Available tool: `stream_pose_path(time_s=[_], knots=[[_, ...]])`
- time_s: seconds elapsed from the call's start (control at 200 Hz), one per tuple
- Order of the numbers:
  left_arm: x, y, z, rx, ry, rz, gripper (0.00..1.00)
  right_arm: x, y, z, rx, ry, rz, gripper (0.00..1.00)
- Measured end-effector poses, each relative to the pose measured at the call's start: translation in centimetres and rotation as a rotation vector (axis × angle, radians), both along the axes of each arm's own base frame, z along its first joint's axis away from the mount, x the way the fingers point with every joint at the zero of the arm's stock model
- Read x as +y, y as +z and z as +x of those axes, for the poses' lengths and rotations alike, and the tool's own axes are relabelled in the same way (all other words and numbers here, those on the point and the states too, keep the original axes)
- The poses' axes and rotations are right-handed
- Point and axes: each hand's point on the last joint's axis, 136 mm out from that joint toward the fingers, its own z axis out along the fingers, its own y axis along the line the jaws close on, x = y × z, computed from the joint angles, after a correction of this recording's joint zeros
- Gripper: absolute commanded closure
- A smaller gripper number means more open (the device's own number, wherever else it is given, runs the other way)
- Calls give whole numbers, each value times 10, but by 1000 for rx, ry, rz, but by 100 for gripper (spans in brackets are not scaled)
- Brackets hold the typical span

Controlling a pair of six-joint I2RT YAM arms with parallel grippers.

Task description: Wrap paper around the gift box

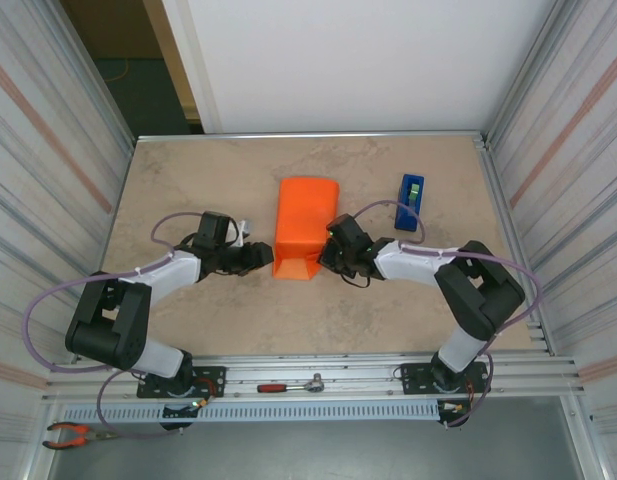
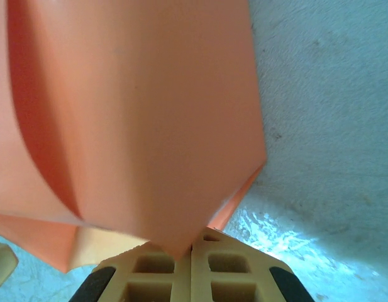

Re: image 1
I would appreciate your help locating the orange wrapping paper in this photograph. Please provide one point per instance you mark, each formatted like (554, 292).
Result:
(305, 215)

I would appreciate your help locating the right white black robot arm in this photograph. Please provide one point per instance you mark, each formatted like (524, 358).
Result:
(478, 295)

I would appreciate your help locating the blue tape dispenser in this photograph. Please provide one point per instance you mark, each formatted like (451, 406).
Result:
(409, 205)

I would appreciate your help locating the black base electronics module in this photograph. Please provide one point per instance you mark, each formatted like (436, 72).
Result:
(453, 412)
(177, 412)

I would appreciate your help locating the aluminium table frame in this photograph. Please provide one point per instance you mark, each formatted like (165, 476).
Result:
(338, 360)

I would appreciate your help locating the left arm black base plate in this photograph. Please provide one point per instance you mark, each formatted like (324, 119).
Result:
(210, 382)

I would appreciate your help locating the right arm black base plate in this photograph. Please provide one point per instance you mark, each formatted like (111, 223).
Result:
(413, 380)

